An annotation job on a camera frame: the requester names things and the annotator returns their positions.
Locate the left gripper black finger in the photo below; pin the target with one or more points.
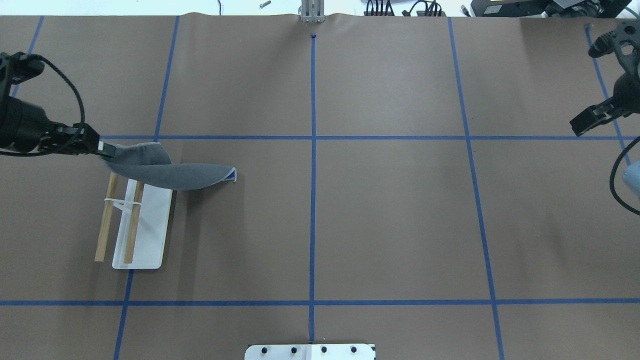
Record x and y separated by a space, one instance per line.
80 139

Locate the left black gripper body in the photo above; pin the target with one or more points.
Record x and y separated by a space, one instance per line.
21 123

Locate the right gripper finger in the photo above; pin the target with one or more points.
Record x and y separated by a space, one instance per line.
593 116

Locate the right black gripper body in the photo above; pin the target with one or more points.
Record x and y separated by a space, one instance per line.
628 90

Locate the blue grey towel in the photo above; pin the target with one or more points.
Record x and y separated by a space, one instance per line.
150 164

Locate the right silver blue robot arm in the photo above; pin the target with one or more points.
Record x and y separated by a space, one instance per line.
630 175

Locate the wooden towel rack white base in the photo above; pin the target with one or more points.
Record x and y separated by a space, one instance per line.
143 225

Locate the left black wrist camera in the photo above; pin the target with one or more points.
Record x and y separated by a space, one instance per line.
16 69

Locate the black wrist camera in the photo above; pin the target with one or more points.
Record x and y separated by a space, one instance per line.
624 42
16 69

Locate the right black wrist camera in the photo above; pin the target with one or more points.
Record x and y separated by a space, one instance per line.
624 42

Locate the aluminium frame post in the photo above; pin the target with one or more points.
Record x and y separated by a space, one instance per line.
312 11

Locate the white camera pillar with base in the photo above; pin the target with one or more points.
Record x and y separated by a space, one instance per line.
331 351

